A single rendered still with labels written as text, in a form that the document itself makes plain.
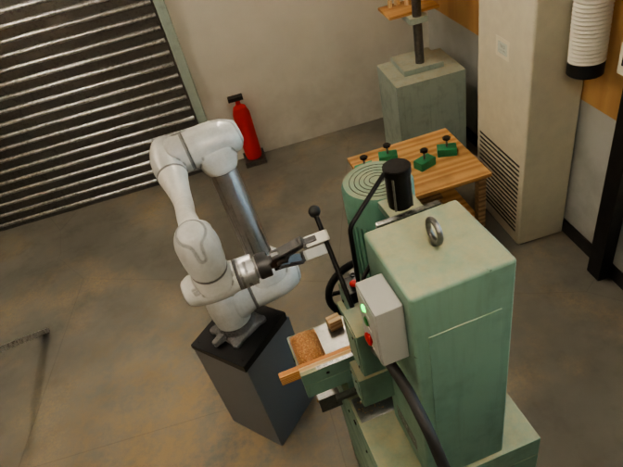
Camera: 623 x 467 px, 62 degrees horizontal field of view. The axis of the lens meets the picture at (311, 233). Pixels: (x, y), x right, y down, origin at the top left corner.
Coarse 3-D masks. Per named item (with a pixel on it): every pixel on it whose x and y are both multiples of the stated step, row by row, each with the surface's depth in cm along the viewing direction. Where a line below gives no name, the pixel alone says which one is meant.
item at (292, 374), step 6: (342, 348) 158; (348, 348) 158; (330, 354) 158; (312, 360) 157; (318, 360) 157; (300, 366) 157; (282, 372) 156; (288, 372) 156; (294, 372) 155; (282, 378) 155; (288, 378) 156; (294, 378) 157; (300, 378) 158; (282, 384) 157
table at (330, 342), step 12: (324, 324) 172; (324, 336) 168; (336, 336) 168; (324, 348) 165; (336, 348) 164; (348, 372) 158; (312, 384) 156; (324, 384) 157; (336, 384) 159; (312, 396) 159
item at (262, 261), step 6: (264, 252) 144; (258, 258) 143; (264, 258) 142; (270, 258) 142; (282, 258) 143; (258, 264) 142; (264, 264) 142; (270, 264) 143; (276, 264) 146; (258, 270) 142; (264, 270) 142; (270, 270) 142; (264, 276) 143; (270, 276) 145
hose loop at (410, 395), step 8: (392, 368) 108; (392, 376) 108; (400, 376) 106; (400, 384) 105; (408, 384) 105; (408, 392) 103; (408, 400) 103; (416, 400) 102; (416, 408) 102; (416, 416) 101; (424, 416) 101; (424, 424) 100; (424, 432) 100; (432, 432) 100; (432, 440) 99; (432, 448) 99; (440, 448) 99; (440, 456) 99; (440, 464) 99; (448, 464) 100
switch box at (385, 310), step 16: (368, 288) 102; (384, 288) 101; (368, 304) 98; (384, 304) 98; (400, 304) 97; (368, 320) 102; (384, 320) 97; (400, 320) 99; (384, 336) 100; (400, 336) 102; (384, 352) 103; (400, 352) 105
